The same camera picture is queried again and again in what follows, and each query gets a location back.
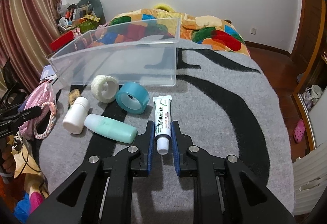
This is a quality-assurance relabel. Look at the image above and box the small brown patterned item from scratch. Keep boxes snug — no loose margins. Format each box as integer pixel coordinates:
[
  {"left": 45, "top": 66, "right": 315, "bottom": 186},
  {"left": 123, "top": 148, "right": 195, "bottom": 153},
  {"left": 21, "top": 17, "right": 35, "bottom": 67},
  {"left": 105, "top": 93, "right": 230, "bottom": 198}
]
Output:
[{"left": 68, "top": 88, "right": 81, "bottom": 106}]

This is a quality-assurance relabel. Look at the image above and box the blue white booklet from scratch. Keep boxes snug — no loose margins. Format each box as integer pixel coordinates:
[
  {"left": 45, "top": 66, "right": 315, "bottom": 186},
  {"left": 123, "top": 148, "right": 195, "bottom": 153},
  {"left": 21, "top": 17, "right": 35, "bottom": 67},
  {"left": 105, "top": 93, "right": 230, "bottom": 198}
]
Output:
[{"left": 40, "top": 65, "right": 57, "bottom": 81}]

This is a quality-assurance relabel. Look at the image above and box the person's left hand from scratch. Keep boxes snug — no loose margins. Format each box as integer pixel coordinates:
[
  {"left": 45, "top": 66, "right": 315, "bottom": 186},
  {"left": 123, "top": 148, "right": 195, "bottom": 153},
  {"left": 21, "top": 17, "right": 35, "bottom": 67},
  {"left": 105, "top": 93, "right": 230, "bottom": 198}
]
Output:
[{"left": 2, "top": 144, "right": 16, "bottom": 173}]

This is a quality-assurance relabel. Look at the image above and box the pink rope pouch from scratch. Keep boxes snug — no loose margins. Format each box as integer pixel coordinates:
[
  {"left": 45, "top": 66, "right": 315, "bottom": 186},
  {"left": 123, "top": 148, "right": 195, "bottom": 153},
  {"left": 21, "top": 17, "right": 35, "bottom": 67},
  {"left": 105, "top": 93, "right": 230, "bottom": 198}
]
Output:
[{"left": 19, "top": 81, "right": 57, "bottom": 140}]

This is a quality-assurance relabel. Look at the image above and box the white gauze tape roll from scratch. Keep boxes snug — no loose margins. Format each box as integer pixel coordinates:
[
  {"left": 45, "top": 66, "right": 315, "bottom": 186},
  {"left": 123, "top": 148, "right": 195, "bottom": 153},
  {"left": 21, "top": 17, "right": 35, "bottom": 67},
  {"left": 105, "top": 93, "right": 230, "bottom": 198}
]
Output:
[{"left": 91, "top": 75, "right": 119, "bottom": 104}]

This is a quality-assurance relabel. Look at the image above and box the white ointment tube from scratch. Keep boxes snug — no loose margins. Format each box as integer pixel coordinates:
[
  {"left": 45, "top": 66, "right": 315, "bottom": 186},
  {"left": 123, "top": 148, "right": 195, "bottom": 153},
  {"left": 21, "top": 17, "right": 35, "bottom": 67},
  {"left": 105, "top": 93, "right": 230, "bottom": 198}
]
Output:
[{"left": 153, "top": 95, "right": 172, "bottom": 155}]

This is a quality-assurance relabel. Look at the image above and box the white pill bottle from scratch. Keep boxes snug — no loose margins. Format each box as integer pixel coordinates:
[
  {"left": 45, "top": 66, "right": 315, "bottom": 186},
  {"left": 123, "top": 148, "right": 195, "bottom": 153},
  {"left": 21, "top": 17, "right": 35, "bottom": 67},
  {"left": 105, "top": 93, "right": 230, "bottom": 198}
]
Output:
[{"left": 62, "top": 96, "right": 90, "bottom": 134}]

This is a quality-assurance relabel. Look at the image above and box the green box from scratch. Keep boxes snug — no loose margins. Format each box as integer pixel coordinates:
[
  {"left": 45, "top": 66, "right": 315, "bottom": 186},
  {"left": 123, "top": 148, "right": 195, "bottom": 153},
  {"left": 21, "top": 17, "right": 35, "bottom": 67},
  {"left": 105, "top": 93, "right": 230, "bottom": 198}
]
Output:
[{"left": 74, "top": 19, "right": 99, "bottom": 34}]

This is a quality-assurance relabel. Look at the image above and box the striped pink curtain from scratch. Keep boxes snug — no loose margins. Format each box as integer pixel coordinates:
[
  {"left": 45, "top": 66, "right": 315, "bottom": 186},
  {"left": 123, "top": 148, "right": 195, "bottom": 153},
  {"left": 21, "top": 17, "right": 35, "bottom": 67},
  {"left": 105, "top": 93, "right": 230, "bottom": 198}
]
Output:
[{"left": 1, "top": 0, "right": 62, "bottom": 91}]

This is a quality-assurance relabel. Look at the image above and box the red box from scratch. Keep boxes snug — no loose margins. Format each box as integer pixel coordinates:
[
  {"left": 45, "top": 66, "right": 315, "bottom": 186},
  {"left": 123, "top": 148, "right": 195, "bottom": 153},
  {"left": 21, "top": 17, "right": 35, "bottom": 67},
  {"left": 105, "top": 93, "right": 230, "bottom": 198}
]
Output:
[{"left": 49, "top": 30, "right": 74, "bottom": 52}]

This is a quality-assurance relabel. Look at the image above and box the dark green chair back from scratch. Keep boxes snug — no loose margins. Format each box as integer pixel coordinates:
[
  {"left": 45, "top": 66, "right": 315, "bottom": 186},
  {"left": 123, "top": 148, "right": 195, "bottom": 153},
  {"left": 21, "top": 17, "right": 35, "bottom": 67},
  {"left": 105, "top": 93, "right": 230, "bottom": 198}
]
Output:
[{"left": 77, "top": 0, "right": 106, "bottom": 25}]

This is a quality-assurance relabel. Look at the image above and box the mint green bottle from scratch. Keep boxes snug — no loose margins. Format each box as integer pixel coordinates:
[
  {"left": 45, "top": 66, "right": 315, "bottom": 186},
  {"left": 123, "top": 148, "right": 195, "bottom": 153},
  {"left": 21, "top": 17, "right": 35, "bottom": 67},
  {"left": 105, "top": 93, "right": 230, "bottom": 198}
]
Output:
[{"left": 84, "top": 114, "right": 138, "bottom": 144}]

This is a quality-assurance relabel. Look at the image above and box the white radiator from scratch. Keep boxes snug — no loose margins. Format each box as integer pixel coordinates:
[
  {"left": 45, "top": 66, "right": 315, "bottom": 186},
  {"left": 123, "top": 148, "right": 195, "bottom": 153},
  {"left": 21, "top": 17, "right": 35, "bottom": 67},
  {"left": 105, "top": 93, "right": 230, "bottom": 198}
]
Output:
[{"left": 293, "top": 142, "right": 327, "bottom": 216}]

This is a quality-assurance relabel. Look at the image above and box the blue tape roll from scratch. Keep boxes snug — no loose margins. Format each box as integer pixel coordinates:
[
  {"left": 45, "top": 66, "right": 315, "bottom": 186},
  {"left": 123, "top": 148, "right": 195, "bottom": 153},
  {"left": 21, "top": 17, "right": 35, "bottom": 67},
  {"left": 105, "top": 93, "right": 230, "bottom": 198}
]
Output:
[{"left": 115, "top": 82, "right": 150, "bottom": 115}]

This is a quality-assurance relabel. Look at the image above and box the pink croc shoe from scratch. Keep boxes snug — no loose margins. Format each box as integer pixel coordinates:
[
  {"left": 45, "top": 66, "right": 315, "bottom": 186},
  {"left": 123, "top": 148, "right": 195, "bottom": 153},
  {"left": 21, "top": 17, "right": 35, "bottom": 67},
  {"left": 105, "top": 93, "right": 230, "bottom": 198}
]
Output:
[{"left": 293, "top": 119, "right": 305, "bottom": 143}]

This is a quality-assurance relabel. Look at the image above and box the colourful patchwork quilt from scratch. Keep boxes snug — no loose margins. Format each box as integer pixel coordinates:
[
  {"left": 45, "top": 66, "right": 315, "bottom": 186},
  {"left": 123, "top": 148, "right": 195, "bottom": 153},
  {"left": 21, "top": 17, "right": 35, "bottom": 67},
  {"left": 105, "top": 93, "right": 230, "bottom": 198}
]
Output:
[{"left": 97, "top": 8, "right": 250, "bottom": 56}]

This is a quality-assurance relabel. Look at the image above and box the clear plastic storage bin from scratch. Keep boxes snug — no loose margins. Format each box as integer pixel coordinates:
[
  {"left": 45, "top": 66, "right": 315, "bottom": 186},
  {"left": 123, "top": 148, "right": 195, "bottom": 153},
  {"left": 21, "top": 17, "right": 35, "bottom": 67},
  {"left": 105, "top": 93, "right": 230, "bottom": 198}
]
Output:
[{"left": 49, "top": 18, "right": 181, "bottom": 86}]

